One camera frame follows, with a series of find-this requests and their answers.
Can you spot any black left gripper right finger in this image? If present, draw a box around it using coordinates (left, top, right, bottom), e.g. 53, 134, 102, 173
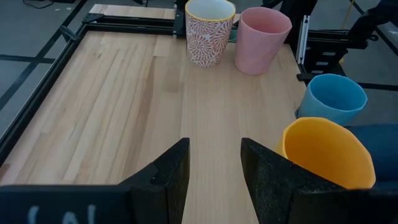
241, 138, 398, 224

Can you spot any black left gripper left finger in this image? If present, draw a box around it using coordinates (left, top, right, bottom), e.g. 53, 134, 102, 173
0, 138, 190, 224

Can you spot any plain yellow mug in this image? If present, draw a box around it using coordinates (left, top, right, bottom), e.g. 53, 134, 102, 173
274, 116, 376, 190

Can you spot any plain blue mug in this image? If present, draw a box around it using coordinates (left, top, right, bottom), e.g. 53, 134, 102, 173
296, 73, 369, 127

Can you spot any plain pink mug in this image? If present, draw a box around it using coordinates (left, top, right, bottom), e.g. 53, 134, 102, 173
234, 6, 293, 77

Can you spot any orange patterned yellow-rim mug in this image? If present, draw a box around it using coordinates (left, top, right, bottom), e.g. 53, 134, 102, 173
185, 0, 236, 68

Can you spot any black aluminium table frame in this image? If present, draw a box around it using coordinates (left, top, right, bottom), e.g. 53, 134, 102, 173
0, 12, 312, 166

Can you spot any black frame bracket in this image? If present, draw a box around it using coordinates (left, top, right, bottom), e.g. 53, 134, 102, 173
58, 24, 79, 43

